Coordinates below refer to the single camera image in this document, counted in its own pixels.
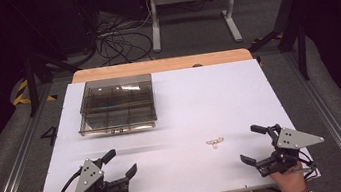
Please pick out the black metal stand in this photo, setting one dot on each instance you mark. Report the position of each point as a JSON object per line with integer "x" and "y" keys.
{"x": 302, "y": 54}
{"x": 31, "y": 85}

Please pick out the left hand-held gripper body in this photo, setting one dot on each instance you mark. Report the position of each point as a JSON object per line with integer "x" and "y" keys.
{"x": 87, "y": 177}

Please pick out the smoky clear plastic organiser box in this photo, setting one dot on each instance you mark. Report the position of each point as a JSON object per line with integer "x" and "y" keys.
{"x": 115, "y": 103}

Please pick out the black equipment case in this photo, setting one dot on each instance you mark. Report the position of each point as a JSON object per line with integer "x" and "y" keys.
{"x": 74, "y": 25}

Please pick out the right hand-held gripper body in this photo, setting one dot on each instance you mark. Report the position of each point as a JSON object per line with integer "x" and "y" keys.
{"x": 294, "y": 139}

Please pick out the person's right hand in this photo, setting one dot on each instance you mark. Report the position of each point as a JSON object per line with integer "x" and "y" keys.
{"x": 290, "y": 183}

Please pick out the small pale ornament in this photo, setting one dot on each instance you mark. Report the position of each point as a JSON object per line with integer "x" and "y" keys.
{"x": 214, "y": 141}

